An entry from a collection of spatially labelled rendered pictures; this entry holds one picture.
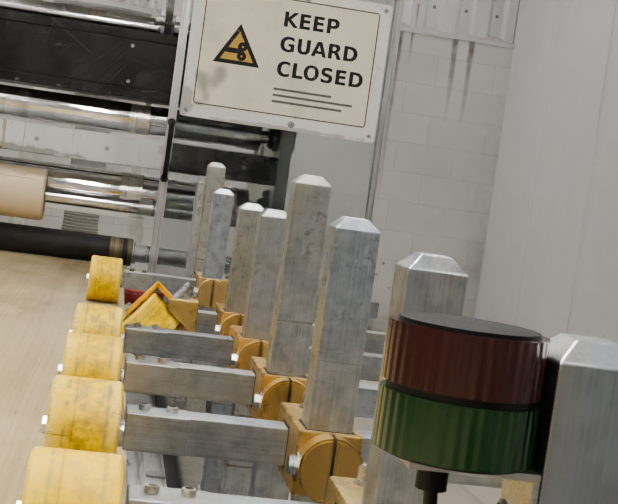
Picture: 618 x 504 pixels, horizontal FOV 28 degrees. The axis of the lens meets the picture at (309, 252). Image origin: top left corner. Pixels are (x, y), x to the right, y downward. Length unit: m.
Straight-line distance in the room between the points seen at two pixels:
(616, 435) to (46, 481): 0.37
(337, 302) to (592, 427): 0.50
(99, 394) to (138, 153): 2.04
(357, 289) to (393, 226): 8.59
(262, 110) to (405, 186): 6.60
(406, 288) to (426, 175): 8.89
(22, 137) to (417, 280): 2.35
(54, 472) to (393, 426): 0.32
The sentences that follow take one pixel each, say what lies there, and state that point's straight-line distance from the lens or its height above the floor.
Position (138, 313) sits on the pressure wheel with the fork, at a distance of 1.71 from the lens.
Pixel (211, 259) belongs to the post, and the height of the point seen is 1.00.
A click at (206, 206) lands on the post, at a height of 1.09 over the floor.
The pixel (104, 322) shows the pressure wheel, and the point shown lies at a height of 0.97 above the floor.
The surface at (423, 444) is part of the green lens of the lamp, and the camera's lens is 0.45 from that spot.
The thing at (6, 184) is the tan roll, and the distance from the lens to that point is 3.01.
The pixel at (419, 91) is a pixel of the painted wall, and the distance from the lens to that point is 9.58.
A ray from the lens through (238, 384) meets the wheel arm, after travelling 1.25.
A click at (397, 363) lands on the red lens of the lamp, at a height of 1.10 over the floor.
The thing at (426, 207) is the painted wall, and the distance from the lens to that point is 9.59.
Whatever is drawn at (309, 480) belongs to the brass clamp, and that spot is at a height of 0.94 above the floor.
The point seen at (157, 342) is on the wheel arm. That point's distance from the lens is 1.49.
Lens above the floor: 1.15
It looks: 3 degrees down
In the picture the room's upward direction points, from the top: 8 degrees clockwise
